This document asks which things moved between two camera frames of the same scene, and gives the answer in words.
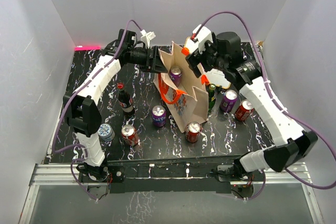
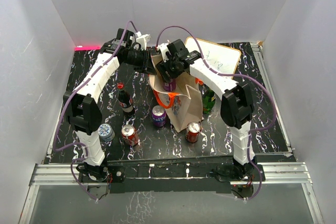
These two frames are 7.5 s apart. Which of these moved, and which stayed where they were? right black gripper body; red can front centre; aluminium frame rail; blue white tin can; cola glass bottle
Moved: right black gripper body
Stayed: cola glass bottle; aluminium frame rail; red can front centre; blue white tin can
